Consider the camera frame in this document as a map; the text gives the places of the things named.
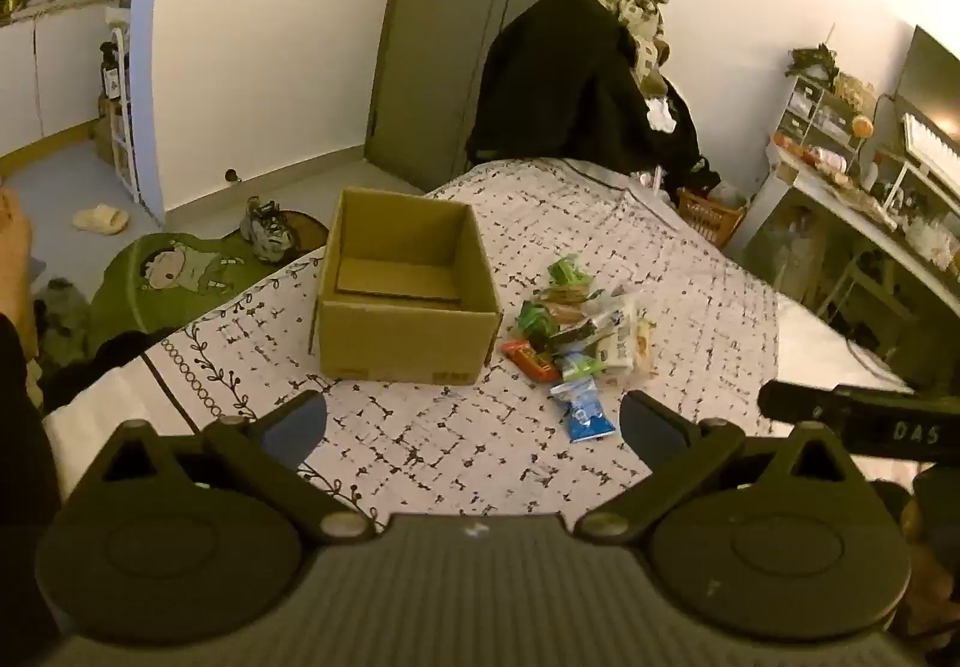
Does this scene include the grey door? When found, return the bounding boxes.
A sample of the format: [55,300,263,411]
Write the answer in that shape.
[365,0,627,192]

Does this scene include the person's dark clothing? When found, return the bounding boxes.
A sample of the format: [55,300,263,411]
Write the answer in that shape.
[0,314,65,645]

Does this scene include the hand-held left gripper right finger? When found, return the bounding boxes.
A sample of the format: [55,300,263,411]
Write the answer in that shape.
[574,389,872,549]

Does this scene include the white keyboard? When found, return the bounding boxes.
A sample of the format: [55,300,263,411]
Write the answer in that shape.
[900,112,960,169]

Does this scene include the beige slipper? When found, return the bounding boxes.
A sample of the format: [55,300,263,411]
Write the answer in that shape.
[73,203,130,235]

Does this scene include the small green snack packet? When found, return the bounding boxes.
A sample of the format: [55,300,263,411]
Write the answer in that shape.
[547,254,595,289]

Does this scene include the person's bare foot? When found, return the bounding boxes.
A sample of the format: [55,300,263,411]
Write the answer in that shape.
[0,187,38,360]

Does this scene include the black cloth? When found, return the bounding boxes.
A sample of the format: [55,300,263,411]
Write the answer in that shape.
[41,329,177,409]

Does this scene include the computer monitor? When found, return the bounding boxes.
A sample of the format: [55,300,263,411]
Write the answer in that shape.
[896,24,960,139]

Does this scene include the orange basket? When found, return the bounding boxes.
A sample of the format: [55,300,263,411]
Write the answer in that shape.
[675,187,749,248]

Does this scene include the grey fluffy cloth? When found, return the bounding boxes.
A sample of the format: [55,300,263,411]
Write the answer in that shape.
[34,277,95,368]

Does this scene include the large green snack packet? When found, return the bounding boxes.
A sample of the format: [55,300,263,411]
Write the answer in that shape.
[517,302,556,342]

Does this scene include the blue snack packet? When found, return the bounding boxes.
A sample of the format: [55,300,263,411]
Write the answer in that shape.
[550,378,617,443]

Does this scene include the white kitchen cabinet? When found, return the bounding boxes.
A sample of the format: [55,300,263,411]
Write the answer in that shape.
[0,0,132,158]

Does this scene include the clear white-label snack packet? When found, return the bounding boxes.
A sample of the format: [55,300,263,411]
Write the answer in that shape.
[581,296,657,387]

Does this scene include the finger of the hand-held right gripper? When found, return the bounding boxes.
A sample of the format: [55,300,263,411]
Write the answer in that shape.
[757,378,960,469]

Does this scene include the white patterned blanket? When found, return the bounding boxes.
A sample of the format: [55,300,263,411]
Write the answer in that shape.
[41,155,916,537]

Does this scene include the cardboard box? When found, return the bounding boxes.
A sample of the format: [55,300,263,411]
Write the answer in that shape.
[309,187,503,387]

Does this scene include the green cartoon rug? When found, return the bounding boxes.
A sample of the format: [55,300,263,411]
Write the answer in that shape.
[88,228,290,345]

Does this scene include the clear drawer organizer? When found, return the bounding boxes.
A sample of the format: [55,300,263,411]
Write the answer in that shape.
[776,74,863,158]

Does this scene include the green plant decoration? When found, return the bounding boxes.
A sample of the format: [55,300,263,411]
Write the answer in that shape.
[784,44,841,85]

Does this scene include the grey sneakers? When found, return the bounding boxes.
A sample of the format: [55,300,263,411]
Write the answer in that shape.
[240,196,293,262]

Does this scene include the white desk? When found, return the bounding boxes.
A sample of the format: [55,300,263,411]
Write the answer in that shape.
[724,138,960,353]

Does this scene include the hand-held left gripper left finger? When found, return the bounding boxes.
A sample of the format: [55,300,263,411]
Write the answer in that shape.
[97,389,376,549]

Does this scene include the orange snack packet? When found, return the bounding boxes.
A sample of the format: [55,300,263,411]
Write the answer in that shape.
[501,339,562,383]

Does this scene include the black jacket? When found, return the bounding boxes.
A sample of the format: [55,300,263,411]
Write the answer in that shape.
[465,0,710,192]

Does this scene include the camouflage cloth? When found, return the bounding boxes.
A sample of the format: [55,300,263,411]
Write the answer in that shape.
[577,0,668,94]

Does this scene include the brown round mat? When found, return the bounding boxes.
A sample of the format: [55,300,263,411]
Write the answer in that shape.
[281,209,331,257]

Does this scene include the white storage rack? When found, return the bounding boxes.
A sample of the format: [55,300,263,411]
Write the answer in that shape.
[96,26,143,203]

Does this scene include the dark clear snack packet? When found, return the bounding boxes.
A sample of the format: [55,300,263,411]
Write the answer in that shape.
[551,318,601,353]

